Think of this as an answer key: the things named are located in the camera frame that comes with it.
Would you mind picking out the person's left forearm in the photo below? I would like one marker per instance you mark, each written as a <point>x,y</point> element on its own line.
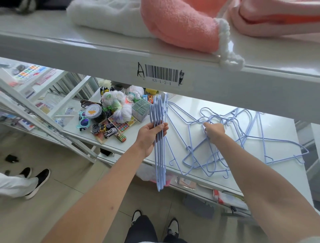
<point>105,200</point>

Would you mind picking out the white mesh bag purple contents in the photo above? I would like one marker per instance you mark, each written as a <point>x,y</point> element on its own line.
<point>123,114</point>

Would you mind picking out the peach packet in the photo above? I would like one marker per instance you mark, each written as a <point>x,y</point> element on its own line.
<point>187,184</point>

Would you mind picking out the pink basket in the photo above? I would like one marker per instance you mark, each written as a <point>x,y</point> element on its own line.
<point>168,179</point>

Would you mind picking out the person's left hand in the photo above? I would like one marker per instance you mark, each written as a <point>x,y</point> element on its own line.
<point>150,140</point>

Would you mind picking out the colourful dotted sticker sheet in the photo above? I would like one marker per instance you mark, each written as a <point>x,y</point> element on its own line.
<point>122,124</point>

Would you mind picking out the white artificial flower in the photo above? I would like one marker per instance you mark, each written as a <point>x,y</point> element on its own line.
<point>105,83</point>

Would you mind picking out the dark grey floor mat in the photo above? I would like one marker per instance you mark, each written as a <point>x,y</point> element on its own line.
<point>200,206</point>

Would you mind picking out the person's left shoe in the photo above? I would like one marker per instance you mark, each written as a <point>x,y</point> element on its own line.
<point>136,217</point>

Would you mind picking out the gathered bunch of blue hangers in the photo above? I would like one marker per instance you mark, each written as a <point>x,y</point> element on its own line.
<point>160,172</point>

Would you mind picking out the yellow toy car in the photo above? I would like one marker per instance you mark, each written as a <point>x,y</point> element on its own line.
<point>103,127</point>

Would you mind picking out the white plastic bag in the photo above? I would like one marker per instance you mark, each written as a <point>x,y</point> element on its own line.
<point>135,90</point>

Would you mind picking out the round tin white lid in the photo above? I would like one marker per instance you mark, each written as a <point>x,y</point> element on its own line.
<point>93,112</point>

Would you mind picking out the teal toy sunglasses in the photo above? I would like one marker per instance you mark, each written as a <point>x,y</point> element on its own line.
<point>84,122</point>

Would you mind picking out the white table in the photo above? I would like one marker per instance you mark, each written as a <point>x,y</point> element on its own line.
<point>280,125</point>

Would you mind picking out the white fluffy towel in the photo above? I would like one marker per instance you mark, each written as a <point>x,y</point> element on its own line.
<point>105,17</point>

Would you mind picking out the colour swatch card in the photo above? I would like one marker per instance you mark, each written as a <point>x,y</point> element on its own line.
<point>28,71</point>

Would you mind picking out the yellow black toy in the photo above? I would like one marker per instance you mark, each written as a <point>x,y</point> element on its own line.
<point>104,90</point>

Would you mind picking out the pile of lilac hangers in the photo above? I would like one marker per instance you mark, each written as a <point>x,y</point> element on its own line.
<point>232,120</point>

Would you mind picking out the person's right hand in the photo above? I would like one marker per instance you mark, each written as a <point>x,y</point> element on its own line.
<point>215,132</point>

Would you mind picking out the small black toy car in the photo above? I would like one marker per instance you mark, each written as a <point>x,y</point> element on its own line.
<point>109,125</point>

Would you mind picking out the black round jar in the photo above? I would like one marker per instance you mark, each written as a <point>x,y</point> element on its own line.
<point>118,87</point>

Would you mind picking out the black bag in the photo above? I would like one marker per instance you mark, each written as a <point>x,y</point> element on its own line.
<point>52,3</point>

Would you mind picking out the barcode sticker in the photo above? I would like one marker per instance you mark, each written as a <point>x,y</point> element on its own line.
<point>161,72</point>

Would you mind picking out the yellow snack packet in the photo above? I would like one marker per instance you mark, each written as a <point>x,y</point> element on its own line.
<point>151,90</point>

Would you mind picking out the silver black toy car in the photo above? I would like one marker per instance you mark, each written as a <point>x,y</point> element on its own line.
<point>110,132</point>

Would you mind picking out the white metal shelf board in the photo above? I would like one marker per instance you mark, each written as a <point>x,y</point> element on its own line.
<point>250,95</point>

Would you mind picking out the red white packet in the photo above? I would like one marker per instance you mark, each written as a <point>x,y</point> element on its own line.
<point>218,196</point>

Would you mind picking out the person's right shoe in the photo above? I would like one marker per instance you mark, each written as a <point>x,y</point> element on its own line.
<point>173,226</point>

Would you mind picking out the white metal rack frame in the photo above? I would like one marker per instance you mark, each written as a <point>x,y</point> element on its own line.
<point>315,140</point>
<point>50,124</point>

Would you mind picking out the orange toy car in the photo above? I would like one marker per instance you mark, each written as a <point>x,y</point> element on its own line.
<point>150,99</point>

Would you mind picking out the small black object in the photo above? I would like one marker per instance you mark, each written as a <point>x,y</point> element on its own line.
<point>11,158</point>

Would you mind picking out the green cap bottle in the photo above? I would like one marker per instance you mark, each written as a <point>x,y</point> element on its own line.
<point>131,97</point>

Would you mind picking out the person's shoe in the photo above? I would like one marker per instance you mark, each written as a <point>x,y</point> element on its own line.
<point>25,172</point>
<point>173,226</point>
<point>136,217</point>
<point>37,184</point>

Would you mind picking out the red green toy car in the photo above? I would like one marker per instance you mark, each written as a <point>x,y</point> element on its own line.
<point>120,137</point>

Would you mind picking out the black sunglasses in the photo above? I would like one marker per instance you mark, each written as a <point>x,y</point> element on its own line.
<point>87,103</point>

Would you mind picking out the person's right forearm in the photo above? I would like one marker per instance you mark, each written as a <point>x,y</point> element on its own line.
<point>262,190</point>

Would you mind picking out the white mesh bag green contents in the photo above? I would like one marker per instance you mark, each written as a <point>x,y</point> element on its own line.
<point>112,99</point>

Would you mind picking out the person's black trousers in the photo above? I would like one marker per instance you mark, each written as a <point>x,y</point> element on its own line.
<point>142,230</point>

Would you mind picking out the pink fluffy towel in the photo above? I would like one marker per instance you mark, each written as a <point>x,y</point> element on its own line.
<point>180,25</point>

